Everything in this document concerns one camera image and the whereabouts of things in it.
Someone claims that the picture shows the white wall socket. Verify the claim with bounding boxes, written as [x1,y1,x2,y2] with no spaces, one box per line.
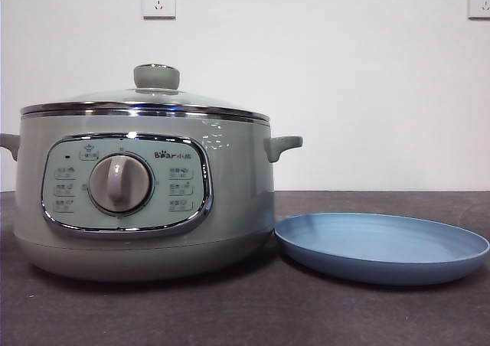
[142,0,178,21]
[467,0,490,21]

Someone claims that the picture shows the blue round plate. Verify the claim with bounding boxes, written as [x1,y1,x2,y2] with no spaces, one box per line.
[273,212,490,287]

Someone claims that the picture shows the pale green electric steamer pot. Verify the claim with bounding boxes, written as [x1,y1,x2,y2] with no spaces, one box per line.
[0,110,304,284]

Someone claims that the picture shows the glass lid with green knob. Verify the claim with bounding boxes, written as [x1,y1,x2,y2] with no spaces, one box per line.
[20,64,271,120]

